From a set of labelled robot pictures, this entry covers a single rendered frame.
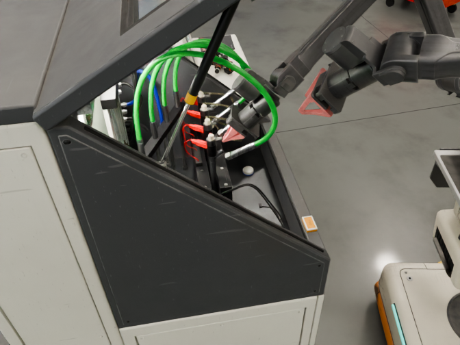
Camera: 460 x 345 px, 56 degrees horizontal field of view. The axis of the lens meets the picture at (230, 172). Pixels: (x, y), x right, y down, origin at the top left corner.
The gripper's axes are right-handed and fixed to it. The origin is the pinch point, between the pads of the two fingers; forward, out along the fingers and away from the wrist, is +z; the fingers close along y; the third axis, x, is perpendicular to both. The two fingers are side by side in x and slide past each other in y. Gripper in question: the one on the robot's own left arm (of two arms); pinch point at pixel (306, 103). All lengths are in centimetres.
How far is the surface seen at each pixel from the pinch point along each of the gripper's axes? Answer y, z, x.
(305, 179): -92, 131, 94
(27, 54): 23, 20, -50
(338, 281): -25, 94, 110
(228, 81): -53, 70, 1
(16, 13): 7, 36, -61
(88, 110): 27.8, 13.6, -34.7
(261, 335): 34, 49, 45
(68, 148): 37, 13, -33
